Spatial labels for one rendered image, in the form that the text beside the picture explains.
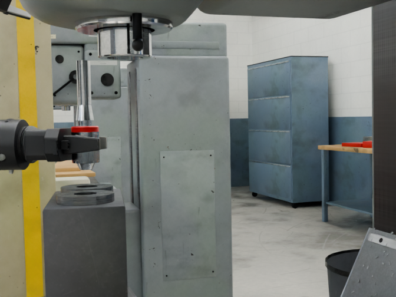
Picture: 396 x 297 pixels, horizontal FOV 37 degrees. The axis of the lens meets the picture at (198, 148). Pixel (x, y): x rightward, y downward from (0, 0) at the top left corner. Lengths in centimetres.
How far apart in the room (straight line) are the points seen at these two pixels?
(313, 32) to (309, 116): 139
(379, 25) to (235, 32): 963
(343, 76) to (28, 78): 609
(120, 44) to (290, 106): 726
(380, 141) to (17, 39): 167
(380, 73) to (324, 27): 758
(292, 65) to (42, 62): 578
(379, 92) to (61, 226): 48
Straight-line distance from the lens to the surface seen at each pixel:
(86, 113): 101
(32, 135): 101
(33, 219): 226
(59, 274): 90
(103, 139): 104
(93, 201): 89
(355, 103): 771
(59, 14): 50
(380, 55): 81
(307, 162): 785
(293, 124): 773
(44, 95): 224
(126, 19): 49
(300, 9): 66
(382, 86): 80
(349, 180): 785
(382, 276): 79
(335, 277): 241
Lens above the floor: 123
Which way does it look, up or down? 3 degrees down
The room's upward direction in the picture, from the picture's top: 1 degrees counter-clockwise
